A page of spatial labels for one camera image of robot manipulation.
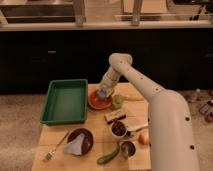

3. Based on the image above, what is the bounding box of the metal fork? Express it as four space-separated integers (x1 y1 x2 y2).
44 131 69 161

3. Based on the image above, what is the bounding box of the black and white eraser block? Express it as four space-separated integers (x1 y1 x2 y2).
104 110 126 124

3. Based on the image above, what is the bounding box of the dark brown bowl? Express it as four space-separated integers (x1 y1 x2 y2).
67 128 93 156

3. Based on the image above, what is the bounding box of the red bowl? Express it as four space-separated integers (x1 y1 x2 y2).
88 91 112 110

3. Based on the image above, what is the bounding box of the white cup with dark contents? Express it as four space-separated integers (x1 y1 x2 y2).
111 121 127 139

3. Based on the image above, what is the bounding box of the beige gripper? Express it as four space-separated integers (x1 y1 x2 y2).
100 76 117 95

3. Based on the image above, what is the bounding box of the small metal cup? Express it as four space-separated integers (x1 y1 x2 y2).
121 141 136 158

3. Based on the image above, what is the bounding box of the blue sponge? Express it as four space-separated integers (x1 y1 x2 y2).
97 88 110 99

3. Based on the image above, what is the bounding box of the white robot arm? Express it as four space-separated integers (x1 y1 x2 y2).
98 53 200 171

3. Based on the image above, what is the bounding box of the green plastic tray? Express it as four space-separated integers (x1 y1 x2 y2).
40 79 88 125

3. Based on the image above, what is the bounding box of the orange round fruit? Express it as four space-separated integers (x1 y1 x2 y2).
138 130 149 145

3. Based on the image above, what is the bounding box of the green scoop with yellow handle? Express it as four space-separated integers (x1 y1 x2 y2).
111 94 143 109

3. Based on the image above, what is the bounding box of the green cucumber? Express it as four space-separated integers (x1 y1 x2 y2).
97 144 120 165

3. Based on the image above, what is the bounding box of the white handled kitchen tool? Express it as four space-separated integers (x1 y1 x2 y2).
127 124 148 136

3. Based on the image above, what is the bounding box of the grey cloth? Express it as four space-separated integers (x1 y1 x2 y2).
64 133 85 156

